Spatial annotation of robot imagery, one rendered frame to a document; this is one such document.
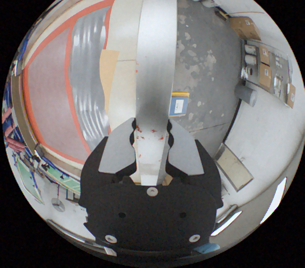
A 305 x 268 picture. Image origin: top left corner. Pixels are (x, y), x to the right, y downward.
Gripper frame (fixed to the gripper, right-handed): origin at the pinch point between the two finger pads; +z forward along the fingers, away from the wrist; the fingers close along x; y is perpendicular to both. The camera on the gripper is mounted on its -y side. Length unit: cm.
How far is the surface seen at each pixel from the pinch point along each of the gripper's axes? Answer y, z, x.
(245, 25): -164, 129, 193
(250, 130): 104, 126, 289
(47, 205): 365, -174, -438
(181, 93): 6.2, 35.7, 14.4
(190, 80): 12, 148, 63
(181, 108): 13.3, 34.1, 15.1
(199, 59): -28, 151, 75
